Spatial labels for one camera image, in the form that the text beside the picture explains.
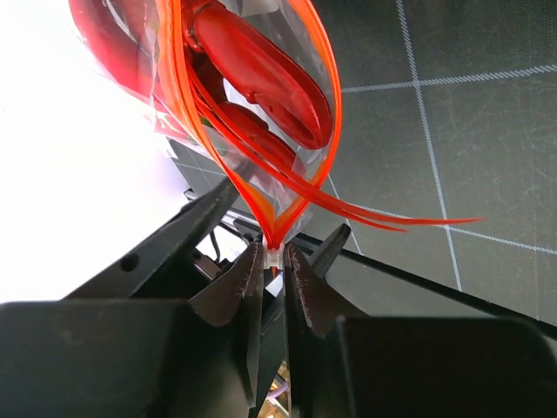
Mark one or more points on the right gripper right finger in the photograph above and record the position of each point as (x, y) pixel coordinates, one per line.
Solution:
(346, 363)

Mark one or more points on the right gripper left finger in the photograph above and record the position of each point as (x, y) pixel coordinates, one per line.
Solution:
(137, 357)

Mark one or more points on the black grid mat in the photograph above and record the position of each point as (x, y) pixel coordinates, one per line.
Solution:
(450, 111)

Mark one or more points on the orange zip clear bag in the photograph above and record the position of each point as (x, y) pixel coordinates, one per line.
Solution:
(243, 109)

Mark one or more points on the red toy lobster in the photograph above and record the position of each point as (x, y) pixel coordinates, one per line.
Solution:
(261, 96)

